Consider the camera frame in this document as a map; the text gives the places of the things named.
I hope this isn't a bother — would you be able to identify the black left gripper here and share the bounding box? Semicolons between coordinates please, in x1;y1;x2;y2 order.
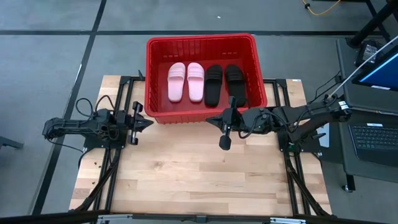
124;101;154;146

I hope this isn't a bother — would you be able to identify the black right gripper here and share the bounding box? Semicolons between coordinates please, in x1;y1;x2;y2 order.
205;96;247;151

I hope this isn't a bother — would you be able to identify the black slide sandal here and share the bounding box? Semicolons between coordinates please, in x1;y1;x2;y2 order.
203;64;224;107
224;64;248;108

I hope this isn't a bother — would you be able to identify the red plastic bin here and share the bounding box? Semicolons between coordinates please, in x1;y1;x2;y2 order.
144;33;268;124

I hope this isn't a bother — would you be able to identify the grey equipment cart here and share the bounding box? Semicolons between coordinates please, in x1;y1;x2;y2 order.
335;36;398;193

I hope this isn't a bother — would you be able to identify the black laptop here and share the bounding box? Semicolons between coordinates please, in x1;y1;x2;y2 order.
347;122;398;168

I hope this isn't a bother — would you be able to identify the black power adapter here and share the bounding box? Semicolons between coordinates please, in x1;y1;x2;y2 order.
354;39;386;68

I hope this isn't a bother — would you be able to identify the tilted monitor blue screen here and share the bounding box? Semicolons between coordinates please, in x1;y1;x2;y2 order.
352;45;398;93

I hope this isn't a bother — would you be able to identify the black tripod stand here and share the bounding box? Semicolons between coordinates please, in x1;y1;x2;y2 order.
346;0;398;50

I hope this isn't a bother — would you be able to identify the black aluminium frame left side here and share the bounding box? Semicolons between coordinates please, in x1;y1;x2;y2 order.
70;70;147;213

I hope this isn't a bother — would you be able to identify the black aluminium frame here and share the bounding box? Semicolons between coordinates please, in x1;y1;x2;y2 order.
70;70;147;213
263;77;332;217

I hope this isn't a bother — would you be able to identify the black aluminium frame right side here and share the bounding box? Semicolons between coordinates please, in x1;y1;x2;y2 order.
263;77;332;217

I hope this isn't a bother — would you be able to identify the black frame front bar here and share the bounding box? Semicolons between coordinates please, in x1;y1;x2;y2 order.
0;210;398;224

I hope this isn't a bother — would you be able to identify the yellow cable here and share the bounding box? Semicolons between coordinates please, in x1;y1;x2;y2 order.
300;0;342;17

